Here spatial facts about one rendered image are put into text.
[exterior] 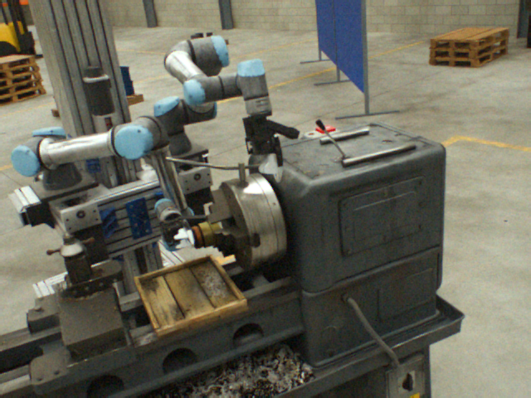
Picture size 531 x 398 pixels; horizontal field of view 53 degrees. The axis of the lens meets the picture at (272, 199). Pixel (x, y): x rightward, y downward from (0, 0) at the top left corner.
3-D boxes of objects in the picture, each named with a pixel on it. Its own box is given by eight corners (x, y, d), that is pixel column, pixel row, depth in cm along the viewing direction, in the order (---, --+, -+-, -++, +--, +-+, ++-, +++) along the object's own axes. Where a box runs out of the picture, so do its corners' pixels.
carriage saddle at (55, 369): (114, 284, 195) (110, 271, 193) (139, 359, 156) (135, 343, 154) (27, 311, 185) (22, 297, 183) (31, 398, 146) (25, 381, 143)
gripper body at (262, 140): (248, 157, 161) (240, 117, 158) (274, 150, 164) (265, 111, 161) (256, 157, 154) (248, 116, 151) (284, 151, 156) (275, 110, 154)
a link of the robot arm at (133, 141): (36, 167, 206) (166, 144, 194) (13, 182, 192) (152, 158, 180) (24, 137, 201) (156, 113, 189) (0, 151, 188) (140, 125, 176)
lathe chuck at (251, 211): (242, 230, 204) (237, 159, 187) (278, 281, 181) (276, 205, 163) (221, 237, 201) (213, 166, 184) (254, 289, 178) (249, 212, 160)
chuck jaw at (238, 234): (244, 220, 178) (257, 231, 168) (246, 233, 180) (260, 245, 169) (212, 229, 174) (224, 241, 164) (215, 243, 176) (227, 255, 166)
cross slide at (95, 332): (105, 273, 192) (102, 262, 190) (126, 339, 156) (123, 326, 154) (57, 287, 186) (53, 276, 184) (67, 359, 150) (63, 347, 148)
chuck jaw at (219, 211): (237, 216, 184) (226, 185, 186) (241, 214, 180) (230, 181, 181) (207, 225, 181) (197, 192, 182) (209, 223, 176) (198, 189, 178)
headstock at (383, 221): (377, 201, 237) (374, 116, 221) (450, 245, 196) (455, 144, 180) (254, 239, 216) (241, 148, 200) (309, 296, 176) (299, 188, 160)
